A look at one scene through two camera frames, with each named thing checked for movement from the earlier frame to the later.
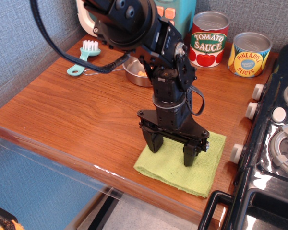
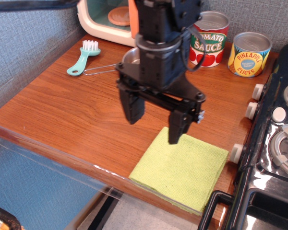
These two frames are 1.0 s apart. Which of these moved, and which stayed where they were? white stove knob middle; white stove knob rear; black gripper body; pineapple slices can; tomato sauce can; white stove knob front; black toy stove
Moved: black gripper body
Stayed: white stove knob middle; white stove knob front; tomato sauce can; white stove knob rear; black toy stove; pineapple slices can
